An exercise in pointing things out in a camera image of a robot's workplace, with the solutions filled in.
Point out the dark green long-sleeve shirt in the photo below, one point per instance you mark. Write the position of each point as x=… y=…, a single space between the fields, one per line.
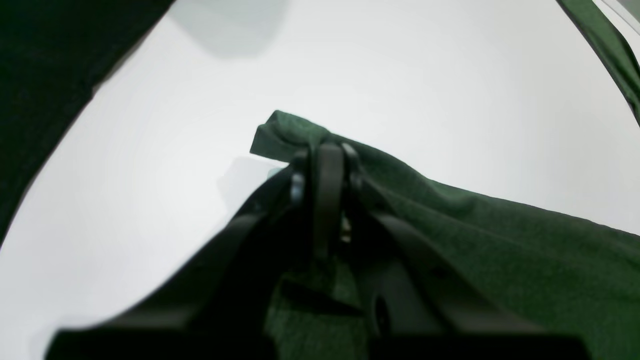
x=505 y=131

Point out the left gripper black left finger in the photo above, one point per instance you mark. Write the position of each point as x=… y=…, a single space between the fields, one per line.
x=214 y=306

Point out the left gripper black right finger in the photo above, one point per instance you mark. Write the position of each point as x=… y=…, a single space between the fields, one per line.
x=417 y=305

